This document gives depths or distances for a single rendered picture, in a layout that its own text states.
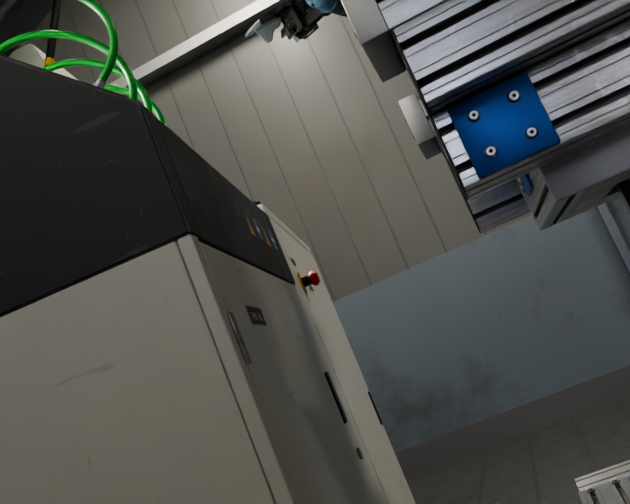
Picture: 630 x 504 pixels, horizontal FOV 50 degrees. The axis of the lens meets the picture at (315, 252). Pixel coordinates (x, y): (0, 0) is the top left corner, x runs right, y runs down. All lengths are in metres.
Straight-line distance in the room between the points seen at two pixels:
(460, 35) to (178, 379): 0.46
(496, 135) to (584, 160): 0.14
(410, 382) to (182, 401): 2.66
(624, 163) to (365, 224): 2.61
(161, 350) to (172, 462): 0.11
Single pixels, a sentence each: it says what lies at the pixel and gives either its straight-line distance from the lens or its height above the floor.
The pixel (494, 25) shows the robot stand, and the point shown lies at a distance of 0.74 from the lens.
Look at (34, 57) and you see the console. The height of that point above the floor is 1.51.
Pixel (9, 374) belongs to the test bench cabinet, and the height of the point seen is 0.73.
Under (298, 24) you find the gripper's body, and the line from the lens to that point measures 1.74.
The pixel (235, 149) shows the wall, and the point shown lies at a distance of 3.65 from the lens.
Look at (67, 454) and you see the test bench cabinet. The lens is 0.78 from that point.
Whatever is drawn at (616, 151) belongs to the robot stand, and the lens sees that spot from 0.85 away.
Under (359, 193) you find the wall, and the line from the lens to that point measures 3.41.
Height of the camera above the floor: 0.60
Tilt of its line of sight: 10 degrees up
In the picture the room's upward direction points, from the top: 23 degrees counter-clockwise
